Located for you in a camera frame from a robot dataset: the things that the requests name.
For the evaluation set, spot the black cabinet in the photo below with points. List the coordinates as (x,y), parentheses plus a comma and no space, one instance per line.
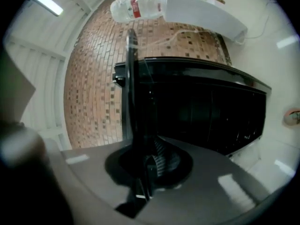
(211,102)

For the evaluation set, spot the ceiling tube light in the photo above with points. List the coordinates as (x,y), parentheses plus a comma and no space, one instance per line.
(45,1)

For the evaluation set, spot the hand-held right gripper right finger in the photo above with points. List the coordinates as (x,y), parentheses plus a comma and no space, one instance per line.
(211,184)

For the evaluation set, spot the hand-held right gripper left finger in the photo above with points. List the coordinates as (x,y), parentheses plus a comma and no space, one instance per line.
(89,172)

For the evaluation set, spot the round orange object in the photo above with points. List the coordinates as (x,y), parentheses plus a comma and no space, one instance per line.
(292,117)

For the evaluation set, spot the clear water jug red label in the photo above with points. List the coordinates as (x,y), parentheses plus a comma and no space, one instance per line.
(136,7)

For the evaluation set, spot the white water dispenser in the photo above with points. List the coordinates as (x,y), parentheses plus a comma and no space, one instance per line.
(201,13)

